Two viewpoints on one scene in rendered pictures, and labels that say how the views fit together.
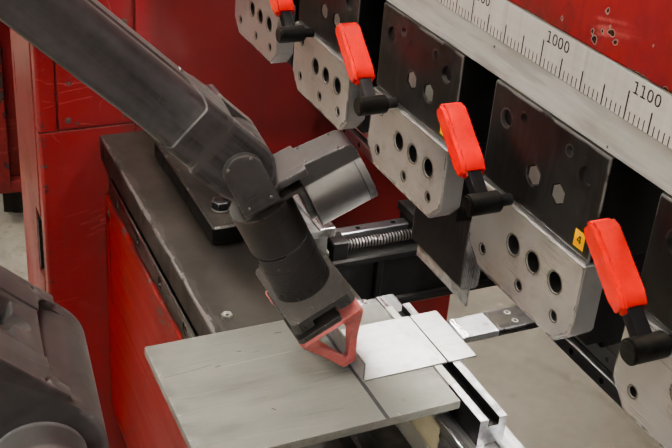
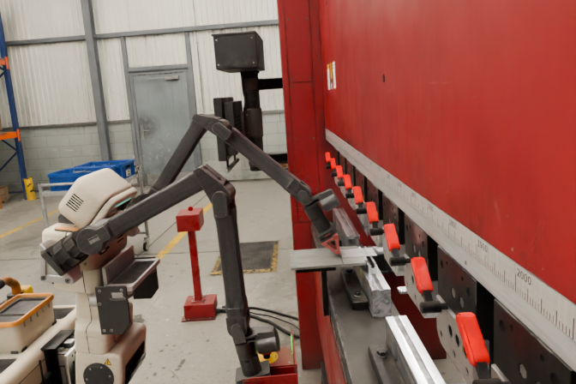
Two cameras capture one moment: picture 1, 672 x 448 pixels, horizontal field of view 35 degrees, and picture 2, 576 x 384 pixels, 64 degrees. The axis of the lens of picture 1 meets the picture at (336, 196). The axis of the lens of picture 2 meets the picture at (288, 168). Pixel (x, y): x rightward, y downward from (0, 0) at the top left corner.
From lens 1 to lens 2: 0.90 m
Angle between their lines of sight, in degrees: 31
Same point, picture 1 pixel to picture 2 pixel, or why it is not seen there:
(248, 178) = (303, 196)
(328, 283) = (329, 228)
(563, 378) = not seen: hidden behind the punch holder
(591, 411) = not seen: hidden behind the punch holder
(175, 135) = (286, 185)
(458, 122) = (346, 177)
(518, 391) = not seen: hidden behind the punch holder
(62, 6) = (261, 157)
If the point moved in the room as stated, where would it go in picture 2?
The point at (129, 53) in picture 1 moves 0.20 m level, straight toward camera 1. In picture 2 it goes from (275, 166) to (260, 177)
